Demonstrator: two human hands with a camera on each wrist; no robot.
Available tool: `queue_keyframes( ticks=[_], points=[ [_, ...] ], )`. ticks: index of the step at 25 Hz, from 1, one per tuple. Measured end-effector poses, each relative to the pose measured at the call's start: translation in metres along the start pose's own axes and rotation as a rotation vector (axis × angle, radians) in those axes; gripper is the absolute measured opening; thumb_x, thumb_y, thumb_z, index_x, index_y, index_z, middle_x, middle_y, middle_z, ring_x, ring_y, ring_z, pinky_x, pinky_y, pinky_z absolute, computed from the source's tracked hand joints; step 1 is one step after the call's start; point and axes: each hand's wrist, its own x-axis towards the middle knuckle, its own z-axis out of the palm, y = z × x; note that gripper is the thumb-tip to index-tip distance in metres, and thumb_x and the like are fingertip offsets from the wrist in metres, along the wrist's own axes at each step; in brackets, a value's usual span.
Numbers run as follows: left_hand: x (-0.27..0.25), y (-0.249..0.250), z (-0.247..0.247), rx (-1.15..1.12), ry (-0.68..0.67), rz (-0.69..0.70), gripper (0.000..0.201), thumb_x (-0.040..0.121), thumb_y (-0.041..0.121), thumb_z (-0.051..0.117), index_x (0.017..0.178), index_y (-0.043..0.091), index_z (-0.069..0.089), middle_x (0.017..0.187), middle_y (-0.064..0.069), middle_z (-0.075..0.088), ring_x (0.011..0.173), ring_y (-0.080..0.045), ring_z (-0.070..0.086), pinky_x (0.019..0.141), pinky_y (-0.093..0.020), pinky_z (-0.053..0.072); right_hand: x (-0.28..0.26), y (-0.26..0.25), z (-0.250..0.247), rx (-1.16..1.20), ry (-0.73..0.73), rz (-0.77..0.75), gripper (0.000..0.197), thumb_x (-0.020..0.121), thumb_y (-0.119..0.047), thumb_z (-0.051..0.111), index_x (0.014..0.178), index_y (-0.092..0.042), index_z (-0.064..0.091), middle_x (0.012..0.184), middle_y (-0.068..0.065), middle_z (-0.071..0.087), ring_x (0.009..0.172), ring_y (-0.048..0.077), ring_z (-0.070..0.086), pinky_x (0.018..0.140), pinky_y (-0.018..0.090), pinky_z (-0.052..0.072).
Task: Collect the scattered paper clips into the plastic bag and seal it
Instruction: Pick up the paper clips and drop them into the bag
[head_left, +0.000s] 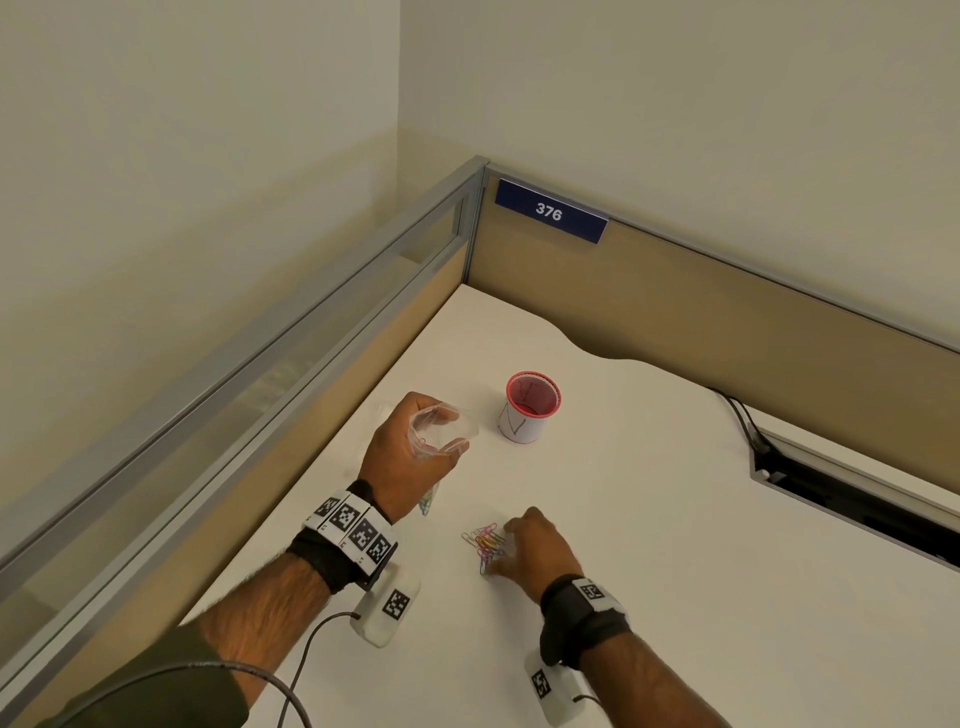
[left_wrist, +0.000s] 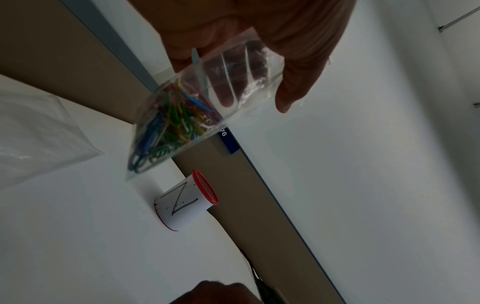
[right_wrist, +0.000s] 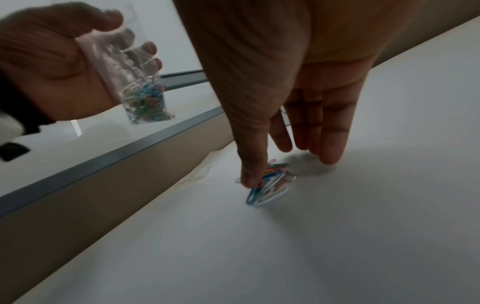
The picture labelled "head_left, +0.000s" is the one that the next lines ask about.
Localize person's left hand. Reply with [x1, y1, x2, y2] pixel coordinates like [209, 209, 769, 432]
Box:
[358, 391, 472, 525]

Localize person's right hand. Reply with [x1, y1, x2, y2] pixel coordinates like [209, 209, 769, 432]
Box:
[485, 506, 586, 607]

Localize pile of colourful paper clips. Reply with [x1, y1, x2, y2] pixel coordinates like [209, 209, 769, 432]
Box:
[461, 521, 519, 579]

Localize clear zip plastic bag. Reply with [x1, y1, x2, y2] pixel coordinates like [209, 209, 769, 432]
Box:
[408, 403, 481, 519]

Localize white paper cup red rim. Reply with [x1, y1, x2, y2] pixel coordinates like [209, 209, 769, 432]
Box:
[497, 370, 562, 445]

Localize person's right forearm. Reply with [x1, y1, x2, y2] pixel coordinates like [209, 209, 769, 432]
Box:
[581, 629, 733, 728]

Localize person's left forearm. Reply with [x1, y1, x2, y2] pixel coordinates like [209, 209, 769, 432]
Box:
[196, 551, 337, 710]

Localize black wristband with marker tags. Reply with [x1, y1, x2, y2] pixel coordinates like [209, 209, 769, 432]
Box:
[287, 479, 400, 595]

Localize glass topped desk partition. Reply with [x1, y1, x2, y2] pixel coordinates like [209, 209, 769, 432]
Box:
[0, 155, 490, 728]

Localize white marker cube on wrist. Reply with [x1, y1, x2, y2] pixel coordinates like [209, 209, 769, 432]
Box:
[350, 566, 421, 649]

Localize blue number sign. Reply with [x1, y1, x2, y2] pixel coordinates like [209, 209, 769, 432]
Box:
[494, 177, 610, 246]

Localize beige desk partition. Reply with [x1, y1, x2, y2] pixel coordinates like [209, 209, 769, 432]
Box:
[464, 157, 960, 500]

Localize olive green shirt sleeve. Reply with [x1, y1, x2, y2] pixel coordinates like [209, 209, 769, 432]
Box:
[37, 622, 253, 728]

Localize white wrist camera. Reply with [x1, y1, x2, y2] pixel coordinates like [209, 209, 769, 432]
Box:
[523, 648, 594, 728]

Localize black cable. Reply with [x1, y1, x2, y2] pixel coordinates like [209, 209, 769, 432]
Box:
[710, 389, 760, 451]
[725, 395, 775, 457]

